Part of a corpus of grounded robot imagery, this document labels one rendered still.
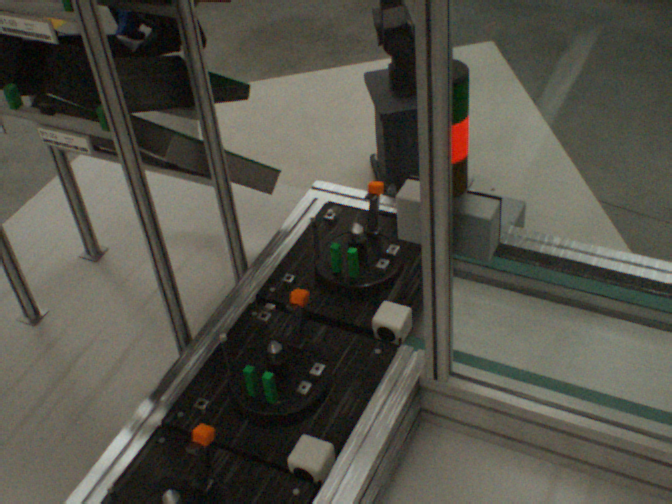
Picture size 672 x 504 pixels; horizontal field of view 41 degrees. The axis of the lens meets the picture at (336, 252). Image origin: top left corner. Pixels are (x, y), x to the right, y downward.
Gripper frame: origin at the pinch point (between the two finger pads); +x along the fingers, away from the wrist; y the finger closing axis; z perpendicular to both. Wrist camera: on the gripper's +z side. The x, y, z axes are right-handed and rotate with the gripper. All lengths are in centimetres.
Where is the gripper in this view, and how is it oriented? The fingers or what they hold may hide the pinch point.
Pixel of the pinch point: (134, 43)
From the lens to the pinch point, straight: 146.8
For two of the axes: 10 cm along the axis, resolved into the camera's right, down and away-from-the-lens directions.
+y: 8.1, 3.5, -4.8
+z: -2.2, -5.8, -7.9
